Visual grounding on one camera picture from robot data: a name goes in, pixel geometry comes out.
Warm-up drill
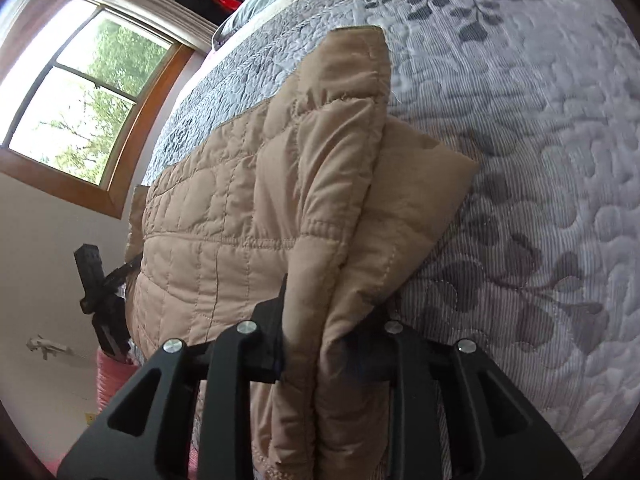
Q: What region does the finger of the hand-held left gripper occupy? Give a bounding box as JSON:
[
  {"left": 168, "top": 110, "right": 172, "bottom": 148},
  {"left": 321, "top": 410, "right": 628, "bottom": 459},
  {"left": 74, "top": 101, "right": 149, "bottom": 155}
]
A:
[{"left": 105, "top": 255, "right": 143, "bottom": 291}]

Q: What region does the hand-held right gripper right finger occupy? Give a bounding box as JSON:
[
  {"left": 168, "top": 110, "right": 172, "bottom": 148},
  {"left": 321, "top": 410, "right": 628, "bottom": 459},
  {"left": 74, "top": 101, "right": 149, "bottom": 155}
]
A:
[{"left": 350, "top": 322, "right": 583, "bottom": 480}]

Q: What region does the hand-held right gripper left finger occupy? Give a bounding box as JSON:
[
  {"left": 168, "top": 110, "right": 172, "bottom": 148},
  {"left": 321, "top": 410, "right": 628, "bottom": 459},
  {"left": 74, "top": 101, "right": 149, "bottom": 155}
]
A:
[{"left": 57, "top": 275, "right": 288, "bottom": 480}]

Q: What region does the tan quilted jacket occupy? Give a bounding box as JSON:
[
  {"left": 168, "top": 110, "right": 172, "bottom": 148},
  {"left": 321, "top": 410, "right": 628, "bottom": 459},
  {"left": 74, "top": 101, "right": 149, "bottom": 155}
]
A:
[{"left": 122, "top": 25, "right": 478, "bottom": 480}]

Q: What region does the person's left forearm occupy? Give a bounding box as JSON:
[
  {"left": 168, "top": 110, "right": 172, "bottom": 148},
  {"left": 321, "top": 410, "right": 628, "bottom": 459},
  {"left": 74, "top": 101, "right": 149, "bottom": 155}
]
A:
[{"left": 95, "top": 350, "right": 133, "bottom": 413}]

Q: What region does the small white object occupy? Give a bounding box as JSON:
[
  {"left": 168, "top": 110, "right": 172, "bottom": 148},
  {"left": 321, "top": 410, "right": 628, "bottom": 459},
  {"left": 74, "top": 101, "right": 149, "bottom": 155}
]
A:
[{"left": 26, "top": 336, "right": 72, "bottom": 361}]

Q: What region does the large wooden framed window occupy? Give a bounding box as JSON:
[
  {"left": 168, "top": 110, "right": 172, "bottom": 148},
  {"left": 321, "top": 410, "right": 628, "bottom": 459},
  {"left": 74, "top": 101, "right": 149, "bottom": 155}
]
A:
[{"left": 0, "top": 0, "right": 196, "bottom": 220}]

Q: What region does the white curtain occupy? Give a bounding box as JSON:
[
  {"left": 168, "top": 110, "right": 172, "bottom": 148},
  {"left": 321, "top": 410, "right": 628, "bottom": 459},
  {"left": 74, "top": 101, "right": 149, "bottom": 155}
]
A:
[{"left": 65, "top": 0, "right": 221, "bottom": 53}]

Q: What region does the grey floral quilted bedspread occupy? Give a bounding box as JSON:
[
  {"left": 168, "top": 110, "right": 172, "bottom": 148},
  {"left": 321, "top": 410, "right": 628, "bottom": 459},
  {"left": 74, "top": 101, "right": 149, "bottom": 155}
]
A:
[{"left": 142, "top": 0, "right": 640, "bottom": 476}]

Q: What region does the grey pillow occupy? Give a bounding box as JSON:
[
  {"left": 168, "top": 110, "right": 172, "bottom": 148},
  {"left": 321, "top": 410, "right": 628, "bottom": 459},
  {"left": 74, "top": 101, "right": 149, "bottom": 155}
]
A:
[{"left": 212, "top": 0, "right": 311, "bottom": 51}]

